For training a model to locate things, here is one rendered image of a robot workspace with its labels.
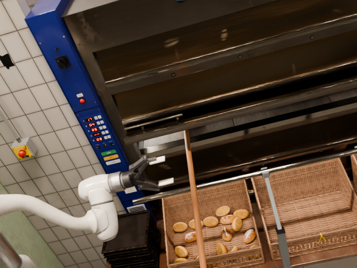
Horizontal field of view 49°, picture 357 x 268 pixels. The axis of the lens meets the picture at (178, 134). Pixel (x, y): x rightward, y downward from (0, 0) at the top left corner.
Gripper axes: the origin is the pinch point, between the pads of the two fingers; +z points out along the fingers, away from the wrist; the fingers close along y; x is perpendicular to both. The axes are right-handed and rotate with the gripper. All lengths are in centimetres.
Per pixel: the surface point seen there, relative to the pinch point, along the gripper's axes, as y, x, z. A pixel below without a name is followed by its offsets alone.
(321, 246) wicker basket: 90, -7, 66
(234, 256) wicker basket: 79, -5, 17
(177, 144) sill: 31, -57, -1
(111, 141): 14, -52, -37
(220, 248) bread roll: 84, -16, 9
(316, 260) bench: 91, 0, 61
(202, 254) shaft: 28.5, 26.3, 6.7
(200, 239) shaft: 28.5, 18.4, 6.8
